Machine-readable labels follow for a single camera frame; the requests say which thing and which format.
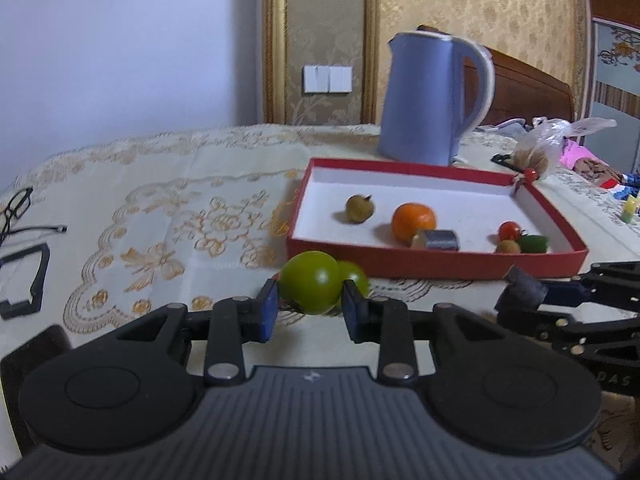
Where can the brown longan far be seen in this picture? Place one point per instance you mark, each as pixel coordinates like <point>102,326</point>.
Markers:
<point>359,208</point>

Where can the gold picture frame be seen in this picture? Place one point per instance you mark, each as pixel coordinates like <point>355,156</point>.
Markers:
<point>323,33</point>

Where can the orange tangerine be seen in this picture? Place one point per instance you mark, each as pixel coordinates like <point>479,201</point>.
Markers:
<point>409,218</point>

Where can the black plastic frame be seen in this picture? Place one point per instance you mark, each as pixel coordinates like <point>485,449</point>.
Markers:
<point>30,301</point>

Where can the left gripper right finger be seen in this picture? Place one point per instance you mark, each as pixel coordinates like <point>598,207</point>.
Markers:
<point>386,323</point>

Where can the green tomato small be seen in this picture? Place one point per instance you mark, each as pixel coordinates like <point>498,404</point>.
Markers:
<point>350,271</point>

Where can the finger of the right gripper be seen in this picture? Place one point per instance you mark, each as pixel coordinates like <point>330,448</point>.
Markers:
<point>560,331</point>
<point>604,283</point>

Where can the blue electric kettle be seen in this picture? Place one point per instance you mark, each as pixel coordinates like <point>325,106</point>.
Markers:
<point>440,87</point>

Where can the dark sugarcane piece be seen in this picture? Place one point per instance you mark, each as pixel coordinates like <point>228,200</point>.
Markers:
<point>523,292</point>
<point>442,240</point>

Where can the black eyeglasses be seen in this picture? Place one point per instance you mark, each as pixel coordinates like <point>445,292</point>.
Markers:
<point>14,230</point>

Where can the green cucumber piece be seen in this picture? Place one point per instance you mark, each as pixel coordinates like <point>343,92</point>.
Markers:
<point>533,244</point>

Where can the floral tablecloth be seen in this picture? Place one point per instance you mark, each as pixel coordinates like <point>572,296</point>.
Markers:
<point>160,230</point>

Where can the clear plastic bag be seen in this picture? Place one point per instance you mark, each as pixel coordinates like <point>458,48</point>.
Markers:
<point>552,143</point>

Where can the green tomato large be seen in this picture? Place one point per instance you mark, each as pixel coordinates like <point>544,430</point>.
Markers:
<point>312,280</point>

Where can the brown longan near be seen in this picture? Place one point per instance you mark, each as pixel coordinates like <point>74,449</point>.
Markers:
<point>508,247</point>

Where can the tiny red cherry tomato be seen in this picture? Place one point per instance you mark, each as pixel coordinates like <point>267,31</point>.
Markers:
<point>530,175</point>

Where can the brown longan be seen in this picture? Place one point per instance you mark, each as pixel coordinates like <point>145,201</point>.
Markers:
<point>508,247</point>
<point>359,208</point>

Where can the black smartphone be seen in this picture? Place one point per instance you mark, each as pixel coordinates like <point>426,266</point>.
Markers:
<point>17,365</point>

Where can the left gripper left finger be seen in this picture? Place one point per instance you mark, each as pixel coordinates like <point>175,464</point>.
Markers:
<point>234,322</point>

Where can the white wall switch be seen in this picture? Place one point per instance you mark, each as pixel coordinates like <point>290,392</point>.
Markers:
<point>327,79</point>

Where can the red shallow box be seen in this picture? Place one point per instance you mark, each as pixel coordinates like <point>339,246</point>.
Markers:
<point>492,221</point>

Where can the black holder near bag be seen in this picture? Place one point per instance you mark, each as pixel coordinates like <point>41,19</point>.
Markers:
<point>506,161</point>

